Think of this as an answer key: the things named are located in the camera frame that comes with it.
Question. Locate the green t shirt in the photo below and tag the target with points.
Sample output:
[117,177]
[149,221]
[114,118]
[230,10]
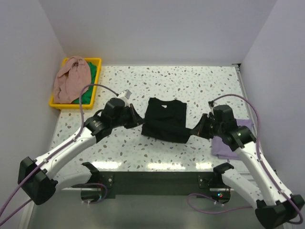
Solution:
[86,96]

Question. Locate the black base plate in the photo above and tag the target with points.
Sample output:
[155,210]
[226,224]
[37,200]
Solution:
[111,184]

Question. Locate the yellow plastic bin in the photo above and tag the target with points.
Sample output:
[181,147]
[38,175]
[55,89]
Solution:
[75,103]

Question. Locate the aluminium rail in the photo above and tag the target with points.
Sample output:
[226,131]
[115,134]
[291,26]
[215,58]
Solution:
[252,111]
[78,179]

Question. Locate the pink t shirt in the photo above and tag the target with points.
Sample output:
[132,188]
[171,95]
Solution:
[72,77]

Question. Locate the aluminium front rail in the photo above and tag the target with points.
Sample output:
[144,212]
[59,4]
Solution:
[78,179]

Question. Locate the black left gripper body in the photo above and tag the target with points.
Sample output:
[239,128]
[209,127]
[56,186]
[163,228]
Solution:
[127,119]

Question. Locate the aluminium right side rail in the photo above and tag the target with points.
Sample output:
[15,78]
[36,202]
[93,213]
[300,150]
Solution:
[252,111]

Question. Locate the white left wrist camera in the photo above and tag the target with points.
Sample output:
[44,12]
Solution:
[125,95]

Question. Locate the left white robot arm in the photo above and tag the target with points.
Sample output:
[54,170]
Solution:
[36,176]

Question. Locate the black t shirt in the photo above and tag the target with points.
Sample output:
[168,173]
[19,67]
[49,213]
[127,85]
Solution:
[166,121]

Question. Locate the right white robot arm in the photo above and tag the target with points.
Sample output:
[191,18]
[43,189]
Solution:
[273,202]

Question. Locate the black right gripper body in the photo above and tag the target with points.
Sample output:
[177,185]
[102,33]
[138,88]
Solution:
[216,128]

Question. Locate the folded purple t shirt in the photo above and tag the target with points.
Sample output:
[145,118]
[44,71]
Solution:
[221,150]

